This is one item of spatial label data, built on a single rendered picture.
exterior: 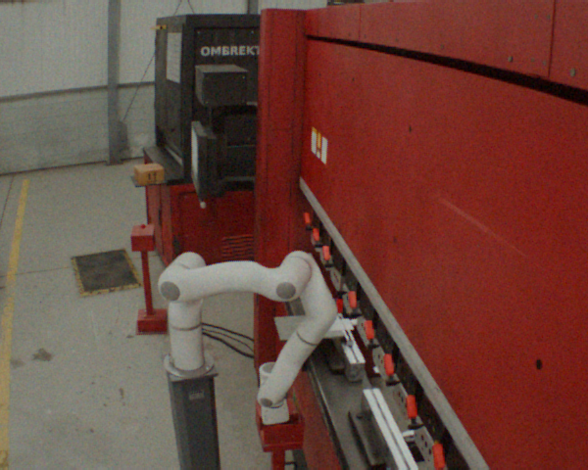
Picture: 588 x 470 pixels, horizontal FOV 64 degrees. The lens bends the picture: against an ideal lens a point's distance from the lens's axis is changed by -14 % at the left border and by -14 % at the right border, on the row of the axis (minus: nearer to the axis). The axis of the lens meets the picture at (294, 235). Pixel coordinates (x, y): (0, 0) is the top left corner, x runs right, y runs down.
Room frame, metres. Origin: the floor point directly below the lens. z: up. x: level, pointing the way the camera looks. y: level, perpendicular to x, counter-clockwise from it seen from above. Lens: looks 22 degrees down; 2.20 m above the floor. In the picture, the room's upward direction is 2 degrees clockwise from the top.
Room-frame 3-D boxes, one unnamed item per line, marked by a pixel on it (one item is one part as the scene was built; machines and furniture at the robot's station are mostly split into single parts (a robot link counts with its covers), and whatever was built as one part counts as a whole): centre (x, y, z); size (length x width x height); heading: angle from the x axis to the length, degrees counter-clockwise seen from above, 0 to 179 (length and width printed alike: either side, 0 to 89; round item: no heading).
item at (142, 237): (3.41, 1.05, 0.41); 0.25 x 0.20 x 0.83; 101
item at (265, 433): (1.62, 0.03, 0.75); 0.20 x 0.16 x 0.18; 13
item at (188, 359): (1.63, 0.37, 1.09); 0.19 x 0.19 x 0.18
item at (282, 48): (2.97, -0.20, 1.15); 0.85 x 0.25 x 2.30; 101
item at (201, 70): (3.12, 0.47, 1.53); 0.51 x 0.25 x 0.85; 16
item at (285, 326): (1.95, -0.08, 1.00); 0.26 x 0.18 x 0.01; 101
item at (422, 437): (1.02, -0.41, 1.25); 0.15 x 0.09 x 0.17; 11
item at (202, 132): (3.05, 0.54, 1.42); 0.45 x 0.12 x 0.36; 16
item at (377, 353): (1.42, -0.33, 1.25); 0.15 x 0.09 x 0.17; 11
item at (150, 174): (4.00, 1.16, 1.04); 0.30 x 0.26 x 0.12; 25
